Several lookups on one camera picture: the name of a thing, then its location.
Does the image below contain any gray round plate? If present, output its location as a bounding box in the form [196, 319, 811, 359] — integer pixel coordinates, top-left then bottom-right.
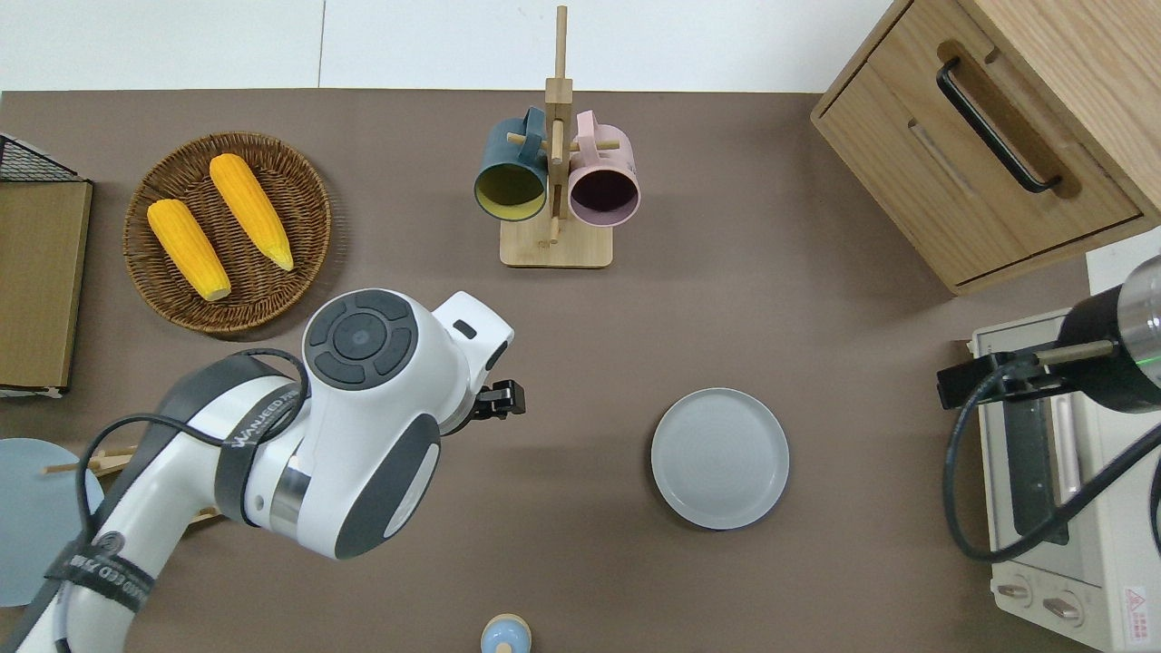
[650, 388, 790, 531]

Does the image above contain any light blue plate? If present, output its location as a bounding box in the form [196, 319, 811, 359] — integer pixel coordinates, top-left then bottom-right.
[0, 438, 106, 607]

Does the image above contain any wooden mug tree stand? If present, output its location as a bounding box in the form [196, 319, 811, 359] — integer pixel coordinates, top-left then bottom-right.
[500, 5, 622, 269]

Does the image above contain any brown table mat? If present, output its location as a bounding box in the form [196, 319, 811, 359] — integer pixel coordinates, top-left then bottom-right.
[0, 88, 1161, 653]

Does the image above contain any pink mug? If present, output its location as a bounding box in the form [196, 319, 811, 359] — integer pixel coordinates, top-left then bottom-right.
[568, 110, 641, 228]

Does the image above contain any teal mug yellow inside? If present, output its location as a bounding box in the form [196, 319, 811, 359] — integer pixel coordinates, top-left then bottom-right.
[473, 107, 551, 223]

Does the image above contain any brown wicker basket tray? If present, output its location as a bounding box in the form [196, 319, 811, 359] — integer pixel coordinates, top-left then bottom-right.
[122, 132, 333, 335]

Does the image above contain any yellow corn cob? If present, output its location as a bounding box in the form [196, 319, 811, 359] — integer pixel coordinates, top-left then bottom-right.
[209, 153, 296, 273]
[147, 200, 232, 303]

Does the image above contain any wooden drawer cabinet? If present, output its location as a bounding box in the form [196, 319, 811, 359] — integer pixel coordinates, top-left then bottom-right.
[810, 0, 1161, 297]

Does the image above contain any wooden dish rack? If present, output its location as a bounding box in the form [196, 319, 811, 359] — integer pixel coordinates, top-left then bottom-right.
[43, 443, 223, 536]

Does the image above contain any wooden board lid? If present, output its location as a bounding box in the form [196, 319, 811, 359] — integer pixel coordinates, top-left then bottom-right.
[0, 181, 94, 391]

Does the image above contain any white toaster oven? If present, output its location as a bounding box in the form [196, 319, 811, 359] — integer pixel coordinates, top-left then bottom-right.
[966, 308, 1161, 653]

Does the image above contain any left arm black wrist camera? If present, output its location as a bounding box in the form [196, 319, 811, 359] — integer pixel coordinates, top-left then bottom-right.
[472, 379, 528, 424]

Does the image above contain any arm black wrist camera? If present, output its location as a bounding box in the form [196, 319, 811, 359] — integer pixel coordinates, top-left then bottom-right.
[936, 352, 1042, 411]
[472, 379, 528, 424]

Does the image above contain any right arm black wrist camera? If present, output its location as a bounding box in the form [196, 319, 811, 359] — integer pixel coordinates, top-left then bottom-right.
[936, 352, 1042, 411]

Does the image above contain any thick black camera cable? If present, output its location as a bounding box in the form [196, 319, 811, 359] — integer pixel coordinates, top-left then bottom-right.
[941, 385, 1161, 563]

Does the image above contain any black cabinet drawer handle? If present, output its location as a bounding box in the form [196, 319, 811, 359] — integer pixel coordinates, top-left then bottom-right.
[936, 56, 1064, 195]

